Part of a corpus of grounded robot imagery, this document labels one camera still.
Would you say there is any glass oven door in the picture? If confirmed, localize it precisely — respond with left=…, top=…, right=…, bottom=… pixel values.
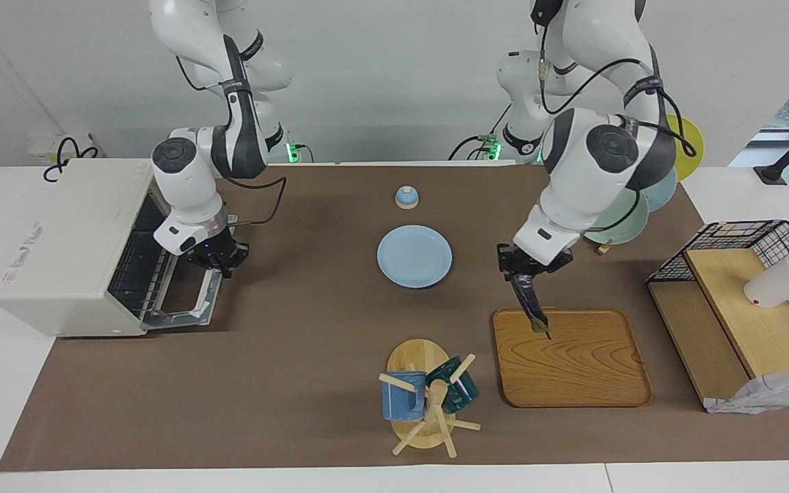
left=140, top=266, right=225, bottom=334

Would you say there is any dark purple eggplant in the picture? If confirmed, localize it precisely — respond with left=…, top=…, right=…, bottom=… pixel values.
left=512, top=273, right=551, bottom=340

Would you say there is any cream toaster oven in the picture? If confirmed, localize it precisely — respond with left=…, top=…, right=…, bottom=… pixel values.
left=0, top=159, right=176, bottom=338

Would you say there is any brown table mat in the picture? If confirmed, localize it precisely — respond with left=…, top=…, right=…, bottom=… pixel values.
left=0, top=164, right=789, bottom=473

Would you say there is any wooden serving tray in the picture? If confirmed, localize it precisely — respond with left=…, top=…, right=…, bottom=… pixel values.
left=492, top=307, right=653, bottom=409

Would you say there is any pale green plate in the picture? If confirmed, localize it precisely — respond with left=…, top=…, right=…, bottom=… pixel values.
left=583, top=188, right=650, bottom=245

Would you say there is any wooden mug tree stand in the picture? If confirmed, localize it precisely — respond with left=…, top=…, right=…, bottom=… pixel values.
left=379, top=339, right=481, bottom=458

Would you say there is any dark green ceramic mug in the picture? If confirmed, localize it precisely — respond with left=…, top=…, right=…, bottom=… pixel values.
left=426, top=356, right=480, bottom=414

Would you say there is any light blue racked plate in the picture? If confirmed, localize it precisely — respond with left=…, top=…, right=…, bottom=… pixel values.
left=641, top=168, right=678, bottom=213

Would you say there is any blue ceramic mug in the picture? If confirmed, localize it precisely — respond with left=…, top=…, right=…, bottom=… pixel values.
left=381, top=371, right=428, bottom=421

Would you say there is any white socket box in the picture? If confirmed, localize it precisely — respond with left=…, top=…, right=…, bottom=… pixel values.
left=30, top=134, right=97, bottom=165

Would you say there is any yellow plate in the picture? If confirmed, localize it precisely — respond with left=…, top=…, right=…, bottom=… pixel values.
left=665, top=114, right=705, bottom=181

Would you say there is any wooden shelf box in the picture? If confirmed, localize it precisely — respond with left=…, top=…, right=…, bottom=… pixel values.
left=647, top=248, right=789, bottom=412

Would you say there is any white cup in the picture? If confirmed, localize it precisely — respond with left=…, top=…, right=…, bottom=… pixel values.
left=744, top=253, right=789, bottom=309

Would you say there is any grey marbled cloth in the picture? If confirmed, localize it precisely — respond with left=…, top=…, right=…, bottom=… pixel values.
left=704, top=368, right=789, bottom=415

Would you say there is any wire oven rack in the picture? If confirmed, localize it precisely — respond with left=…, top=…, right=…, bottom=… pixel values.
left=108, top=229, right=176, bottom=319

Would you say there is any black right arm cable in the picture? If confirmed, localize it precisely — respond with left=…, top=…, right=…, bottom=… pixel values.
left=175, top=55, right=288, bottom=227

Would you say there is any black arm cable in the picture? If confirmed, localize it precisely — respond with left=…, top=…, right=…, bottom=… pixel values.
left=531, top=0, right=698, bottom=160
left=175, top=55, right=288, bottom=227

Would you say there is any black left base cable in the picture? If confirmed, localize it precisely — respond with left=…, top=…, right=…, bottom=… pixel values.
left=448, top=103, right=513, bottom=162

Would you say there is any black oven power cable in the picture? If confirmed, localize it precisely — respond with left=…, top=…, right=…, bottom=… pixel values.
left=43, top=136, right=101, bottom=182

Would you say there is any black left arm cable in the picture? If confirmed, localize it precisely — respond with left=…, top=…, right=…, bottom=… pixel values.
left=531, top=0, right=698, bottom=160

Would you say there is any black wire basket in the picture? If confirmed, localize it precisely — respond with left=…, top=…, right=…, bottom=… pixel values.
left=646, top=220, right=789, bottom=364

